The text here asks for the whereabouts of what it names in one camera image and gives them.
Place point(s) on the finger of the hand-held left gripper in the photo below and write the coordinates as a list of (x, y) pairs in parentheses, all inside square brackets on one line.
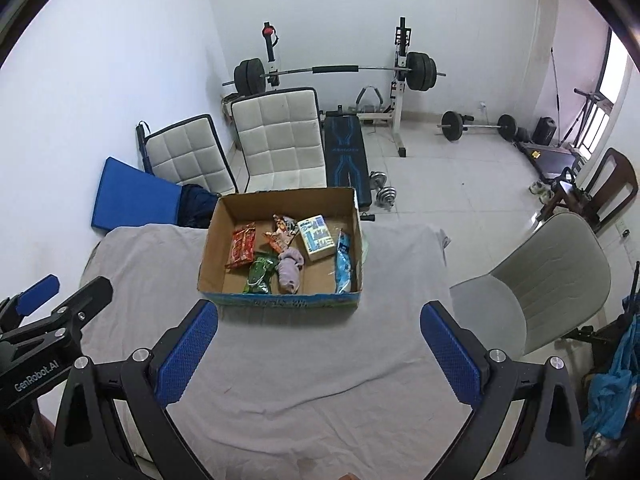
[(92, 297), (37, 294)]

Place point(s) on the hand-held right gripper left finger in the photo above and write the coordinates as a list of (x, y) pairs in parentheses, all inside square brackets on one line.
[(187, 355)]

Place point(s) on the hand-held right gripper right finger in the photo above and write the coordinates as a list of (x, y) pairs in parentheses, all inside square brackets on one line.
[(450, 355)]

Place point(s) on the printed cardboard box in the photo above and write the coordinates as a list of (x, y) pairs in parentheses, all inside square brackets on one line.
[(222, 260)]

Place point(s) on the green snack packet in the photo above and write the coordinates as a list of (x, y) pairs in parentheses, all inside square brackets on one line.
[(260, 275)]

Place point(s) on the red snack packet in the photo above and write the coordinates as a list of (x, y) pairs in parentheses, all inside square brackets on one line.
[(241, 247)]

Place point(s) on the grey purple socks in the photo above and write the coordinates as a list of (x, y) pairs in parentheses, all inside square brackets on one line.
[(290, 270)]

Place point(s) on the long blue snack packet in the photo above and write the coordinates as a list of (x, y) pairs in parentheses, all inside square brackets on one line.
[(344, 265)]

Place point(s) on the orange panda snack packet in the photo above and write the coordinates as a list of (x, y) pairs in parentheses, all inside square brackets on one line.
[(280, 232)]

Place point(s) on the small white blue box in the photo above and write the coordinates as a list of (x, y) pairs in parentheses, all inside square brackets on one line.
[(315, 237)]

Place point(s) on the blue foam mat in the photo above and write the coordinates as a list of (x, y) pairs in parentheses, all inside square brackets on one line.
[(135, 195)]

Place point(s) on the grey tablecloth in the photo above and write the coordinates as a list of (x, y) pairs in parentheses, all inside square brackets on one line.
[(300, 360)]

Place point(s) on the grey plastic chair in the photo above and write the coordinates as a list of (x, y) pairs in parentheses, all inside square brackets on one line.
[(550, 270)]

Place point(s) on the dark blue cloth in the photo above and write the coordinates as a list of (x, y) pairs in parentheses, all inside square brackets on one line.
[(197, 207)]

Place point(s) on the black pole bag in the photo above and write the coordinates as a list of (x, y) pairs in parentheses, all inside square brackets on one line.
[(143, 145)]

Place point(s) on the blue clothing pile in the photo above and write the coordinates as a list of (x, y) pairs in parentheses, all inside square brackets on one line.
[(612, 390)]

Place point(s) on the white quilted chair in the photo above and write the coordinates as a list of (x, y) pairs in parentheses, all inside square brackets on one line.
[(185, 155), (280, 135)]

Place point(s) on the chrome dumbbell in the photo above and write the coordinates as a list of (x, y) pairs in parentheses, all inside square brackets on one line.
[(378, 178), (386, 196)]

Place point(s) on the white shoe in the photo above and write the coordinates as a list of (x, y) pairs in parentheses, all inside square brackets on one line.
[(545, 196), (536, 187)]

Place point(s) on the dark wooden chair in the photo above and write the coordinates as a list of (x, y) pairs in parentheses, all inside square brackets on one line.
[(567, 192)]

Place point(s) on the black blue weight bench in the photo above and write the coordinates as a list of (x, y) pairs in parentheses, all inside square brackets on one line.
[(345, 155)]

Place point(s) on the short barbell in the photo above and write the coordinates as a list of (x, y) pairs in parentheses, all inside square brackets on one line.
[(452, 125)]

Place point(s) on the black weight plate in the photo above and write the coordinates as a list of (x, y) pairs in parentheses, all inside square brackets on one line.
[(523, 135)]

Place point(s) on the grey plastic container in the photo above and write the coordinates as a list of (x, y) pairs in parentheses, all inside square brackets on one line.
[(231, 110)]

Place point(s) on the black speaker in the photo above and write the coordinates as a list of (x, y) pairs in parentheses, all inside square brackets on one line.
[(543, 130)]

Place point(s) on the white barbell rack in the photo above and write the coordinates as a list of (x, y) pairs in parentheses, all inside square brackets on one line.
[(400, 110)]

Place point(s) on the black folding stand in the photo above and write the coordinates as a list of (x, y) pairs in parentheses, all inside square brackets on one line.
[(592, 105)]

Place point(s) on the thin black pole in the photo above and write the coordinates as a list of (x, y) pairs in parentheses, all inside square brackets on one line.
[(555, 85)]

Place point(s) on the long barbell with black plates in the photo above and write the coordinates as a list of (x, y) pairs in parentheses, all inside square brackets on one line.
[(335, 67)]

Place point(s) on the window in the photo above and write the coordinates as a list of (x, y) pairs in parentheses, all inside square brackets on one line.
[(617, 70)]

